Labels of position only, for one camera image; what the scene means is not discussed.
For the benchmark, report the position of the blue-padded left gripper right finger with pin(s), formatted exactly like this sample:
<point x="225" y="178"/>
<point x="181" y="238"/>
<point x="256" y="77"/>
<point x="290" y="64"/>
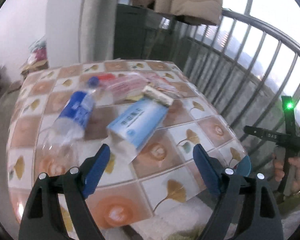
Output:
<point x="260" y="217"/>

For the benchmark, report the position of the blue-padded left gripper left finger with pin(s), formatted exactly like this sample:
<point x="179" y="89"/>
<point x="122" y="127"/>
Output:
<point x="42" y="217"/>

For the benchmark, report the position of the blue label plastic bottle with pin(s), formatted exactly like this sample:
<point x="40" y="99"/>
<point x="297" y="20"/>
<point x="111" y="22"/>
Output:
<point x="69" y="127"/>

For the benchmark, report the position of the gold foil snack wrapper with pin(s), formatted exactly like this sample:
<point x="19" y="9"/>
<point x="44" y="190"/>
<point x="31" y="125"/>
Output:
<point x="157" y="96"/>

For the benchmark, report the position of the pink clear plastic wrapper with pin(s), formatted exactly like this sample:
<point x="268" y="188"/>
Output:
<point x="114" y="89"/>

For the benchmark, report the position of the person's right hand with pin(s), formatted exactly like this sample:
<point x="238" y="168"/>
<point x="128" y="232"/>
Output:
<point x="279" y="173"/>

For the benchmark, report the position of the ginkgo patterned tablecloth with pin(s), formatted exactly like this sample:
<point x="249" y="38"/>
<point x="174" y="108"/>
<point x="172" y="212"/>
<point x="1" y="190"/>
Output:
<point x="157" y="192"/>

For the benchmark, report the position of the metal balcony railing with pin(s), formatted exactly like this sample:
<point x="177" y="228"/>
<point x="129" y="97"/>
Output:
<point x="244" y="67"/>

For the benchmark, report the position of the pile of colourful clothes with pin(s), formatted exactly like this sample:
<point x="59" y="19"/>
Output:
<point x="37" y="59"/>

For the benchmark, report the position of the dark cabinet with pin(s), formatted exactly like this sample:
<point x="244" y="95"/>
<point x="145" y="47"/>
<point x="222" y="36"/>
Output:
<point x="142" y="34"/>

